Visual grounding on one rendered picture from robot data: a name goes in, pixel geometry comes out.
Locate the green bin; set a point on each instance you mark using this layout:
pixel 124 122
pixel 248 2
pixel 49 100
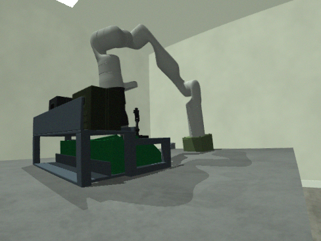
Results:
pixel 113 151
pixel 113 137
pixel 68 147

